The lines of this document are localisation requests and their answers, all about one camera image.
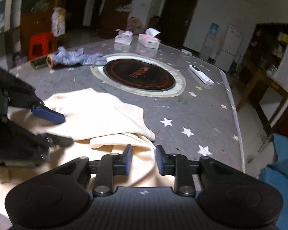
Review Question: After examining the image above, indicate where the cream sweatshirt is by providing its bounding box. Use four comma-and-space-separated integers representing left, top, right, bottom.
0, 88, 174, 215

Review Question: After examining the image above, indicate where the black smartphone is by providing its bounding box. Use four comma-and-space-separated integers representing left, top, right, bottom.
30, 56, 48, 69

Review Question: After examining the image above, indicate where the blue knit work glove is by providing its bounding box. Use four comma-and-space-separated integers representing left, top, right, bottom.
46, 46, 107, 69

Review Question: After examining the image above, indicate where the red plastic stool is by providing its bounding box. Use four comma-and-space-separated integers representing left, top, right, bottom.
28, 32, 56, 60

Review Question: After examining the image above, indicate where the round induction hotpot cooker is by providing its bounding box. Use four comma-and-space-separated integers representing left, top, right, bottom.
90, 53, 186, 98

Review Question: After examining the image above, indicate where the white remote control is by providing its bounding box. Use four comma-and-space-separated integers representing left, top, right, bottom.
188, 64, 214, 86

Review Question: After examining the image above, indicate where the white paper bag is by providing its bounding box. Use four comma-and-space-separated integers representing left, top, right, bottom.
51, 7, 66, 37

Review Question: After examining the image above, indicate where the small pink tissue pack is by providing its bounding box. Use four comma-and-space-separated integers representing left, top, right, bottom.
114, 29, 133, 46

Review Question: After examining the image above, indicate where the small teal packet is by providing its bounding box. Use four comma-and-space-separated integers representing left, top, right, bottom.
181, 49, 192, 56

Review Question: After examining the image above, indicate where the blue sofa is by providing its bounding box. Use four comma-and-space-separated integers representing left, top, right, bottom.
259, 133, 288, 229

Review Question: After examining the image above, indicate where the water dispenser with blue bottle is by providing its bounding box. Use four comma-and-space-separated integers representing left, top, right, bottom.
199, 23, 219, 61

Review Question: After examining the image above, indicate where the dark wooden side table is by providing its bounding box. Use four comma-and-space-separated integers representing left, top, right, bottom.
230, 59, 288, 136

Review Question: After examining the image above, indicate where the pink tissue box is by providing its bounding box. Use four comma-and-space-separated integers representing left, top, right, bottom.
138, 28, 161, 49

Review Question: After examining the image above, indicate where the red patterned fan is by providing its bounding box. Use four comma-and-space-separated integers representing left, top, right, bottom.
126, 17, 145, 35

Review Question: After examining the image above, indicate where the white refrigerator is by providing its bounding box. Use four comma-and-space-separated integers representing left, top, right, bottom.
214, 26, 243, 72

